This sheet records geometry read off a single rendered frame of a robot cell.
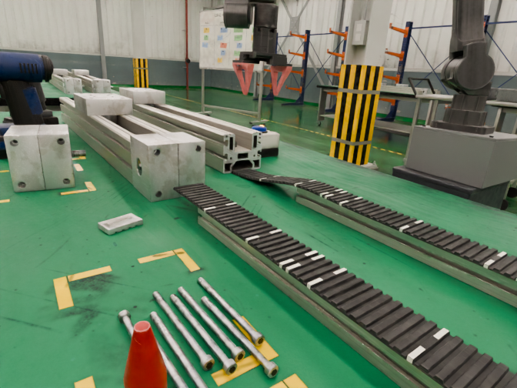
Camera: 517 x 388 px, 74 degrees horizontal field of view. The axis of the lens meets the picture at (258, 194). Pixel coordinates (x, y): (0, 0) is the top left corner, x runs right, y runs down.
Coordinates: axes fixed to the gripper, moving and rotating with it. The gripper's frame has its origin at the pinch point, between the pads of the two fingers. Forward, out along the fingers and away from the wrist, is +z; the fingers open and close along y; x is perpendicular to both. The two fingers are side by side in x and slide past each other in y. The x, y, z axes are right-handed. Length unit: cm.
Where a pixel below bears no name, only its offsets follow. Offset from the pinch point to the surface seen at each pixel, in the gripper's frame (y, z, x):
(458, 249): 15, 13, 59
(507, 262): 13, 13, 64
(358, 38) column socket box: -255, -41, -180
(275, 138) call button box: -2.6, 11.3, 4.2
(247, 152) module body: 11.5, 12.2, 11.8
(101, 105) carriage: 33.9, 5.4, -19.9
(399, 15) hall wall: -753, -149, -475
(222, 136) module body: 18.0, 8.3, 11.7
